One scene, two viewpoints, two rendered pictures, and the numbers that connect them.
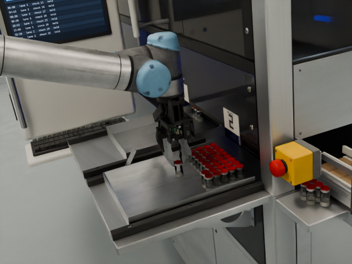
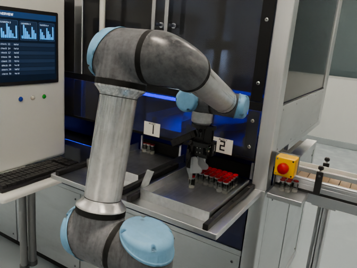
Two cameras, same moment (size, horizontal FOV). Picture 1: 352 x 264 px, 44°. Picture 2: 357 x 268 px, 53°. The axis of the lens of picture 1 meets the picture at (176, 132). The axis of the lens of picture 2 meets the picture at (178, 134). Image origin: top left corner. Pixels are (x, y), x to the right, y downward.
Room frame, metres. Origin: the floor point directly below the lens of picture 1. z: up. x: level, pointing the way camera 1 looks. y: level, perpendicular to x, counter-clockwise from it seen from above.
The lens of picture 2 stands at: (0.19, 0.88, 1.41)
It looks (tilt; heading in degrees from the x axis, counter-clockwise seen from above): 15 degrees down; 319
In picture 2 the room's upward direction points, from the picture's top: 5 degrees clockwise
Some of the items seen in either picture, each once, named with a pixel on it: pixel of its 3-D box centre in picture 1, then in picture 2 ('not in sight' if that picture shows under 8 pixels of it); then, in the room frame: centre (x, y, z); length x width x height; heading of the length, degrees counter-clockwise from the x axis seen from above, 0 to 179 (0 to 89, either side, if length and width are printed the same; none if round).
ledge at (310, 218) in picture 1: (315, 206); (288, 193); (0.88, -0.31, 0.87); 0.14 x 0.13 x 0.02; 109
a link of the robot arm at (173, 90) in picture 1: (169, 86); (202, 117); (1.08, 0.00, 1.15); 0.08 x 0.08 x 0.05
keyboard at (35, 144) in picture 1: (81, 134); (35, 172); (1.66, 0.38, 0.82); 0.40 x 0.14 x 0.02; 108
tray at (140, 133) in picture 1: (163, 130); (137, 160); (1.40, 0.04, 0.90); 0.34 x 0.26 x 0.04; 109
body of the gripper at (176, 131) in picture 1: (174, 116); (202, 140); (1.07, 0.00, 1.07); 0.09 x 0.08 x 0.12; 19
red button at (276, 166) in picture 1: (279, 167); (283, 168); (0.86, -0.22, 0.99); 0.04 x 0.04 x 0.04; 19
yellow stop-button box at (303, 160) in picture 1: (296, 162); (286, 165); (0.88, -0.26, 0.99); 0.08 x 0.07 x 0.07; 109
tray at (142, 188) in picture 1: (175, 179); (197, 188); (1.05, 0.02, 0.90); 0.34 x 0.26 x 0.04; 109
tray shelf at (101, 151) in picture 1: (162, 162); (161, 181); (1.21, 0.05, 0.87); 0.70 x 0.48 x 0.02; 19
